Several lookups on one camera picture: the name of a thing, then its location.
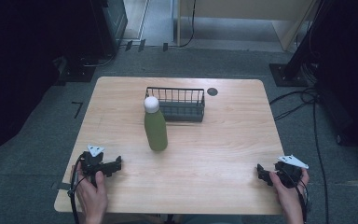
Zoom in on person's left hand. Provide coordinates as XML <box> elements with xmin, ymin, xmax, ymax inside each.
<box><xmin>71</xmin><ymin>161</ymin><xmax>109</xmax><ymax>224</ymax></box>

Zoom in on black floor cables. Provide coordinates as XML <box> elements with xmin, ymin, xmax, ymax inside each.
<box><xmin>268</xmin><ymin>55</ymin><xmax>332</xmax><ymax>224</ymax></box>

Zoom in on dark cabinet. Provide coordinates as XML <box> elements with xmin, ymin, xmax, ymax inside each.
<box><xmin>89</xmin><ymin>0</ymin><xmax>129</xmax><ymax>60</ymax></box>

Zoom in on black hanging cable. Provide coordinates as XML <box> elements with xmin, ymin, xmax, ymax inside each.
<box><xmin>178</xmin><ymin>0</ymin><xmax>198</xmax><ymax>49</ymax></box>

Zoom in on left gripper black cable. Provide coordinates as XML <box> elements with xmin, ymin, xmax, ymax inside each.
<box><xmin>67</xmin><ymin>153</ymin><xmax>86</xmax><ymax>224</ymax></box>

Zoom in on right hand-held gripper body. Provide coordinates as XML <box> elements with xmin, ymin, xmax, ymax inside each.
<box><xmin>273</xmin><ymin>155</ymin><xmax>310</xmax><ymax>189</ymax></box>

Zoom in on person's right hand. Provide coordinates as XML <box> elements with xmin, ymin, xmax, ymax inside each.
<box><xmin>268</xmin><ymin>167</ymin><xmax>310</xmax><ymax>224</ymax></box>

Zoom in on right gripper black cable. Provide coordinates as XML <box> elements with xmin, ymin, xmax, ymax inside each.
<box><xmin>281</xmin><ymin>169</ymin><xmax>313</xmax><ymax>224</ymax></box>

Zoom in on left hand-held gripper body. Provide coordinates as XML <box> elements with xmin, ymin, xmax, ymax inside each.
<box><xmin>79</xmin><ymin>144</ymin><xmax>111</xmax><ymax>188</ymax></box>

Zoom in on green bottle with white cap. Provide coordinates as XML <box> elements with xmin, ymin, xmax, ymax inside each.
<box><xmin>143</xmin><ymin>95</ymin><xmax>169</xmax><ymax>152</ymax></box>

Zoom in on dark wire basket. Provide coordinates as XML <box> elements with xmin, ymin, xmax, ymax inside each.
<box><xmin>145</xmin><ymin>86</ymin><xmax>206</xmax><ymax>123</ymax></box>

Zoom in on black metal stand with base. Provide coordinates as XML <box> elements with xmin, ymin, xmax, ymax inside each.
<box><xmin>268</xmin><ymin>0</ymin><xmax>332</xmax><ymax>88</ymax></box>

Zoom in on black stand base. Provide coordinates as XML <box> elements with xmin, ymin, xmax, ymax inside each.
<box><xmin>51</xmin><ymin>55</ymin><xmax>97</xmax><ymax>87</ymax></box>

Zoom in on beige wooden desk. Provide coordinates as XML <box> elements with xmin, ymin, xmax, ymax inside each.
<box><xmin>176</xmin><ymin>0</ymin><xmax>320</xmax><ymax>52</ymax></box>

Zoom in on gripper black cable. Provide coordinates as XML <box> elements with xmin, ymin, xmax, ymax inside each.
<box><xmin>281</xmin><ymin>169</ymin><xmax>313</xmax><ymax>224</ymax></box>
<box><xmin>67</xmin><ymin>153</ymin><xmax>86</xmax><ymax>224</ymax></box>

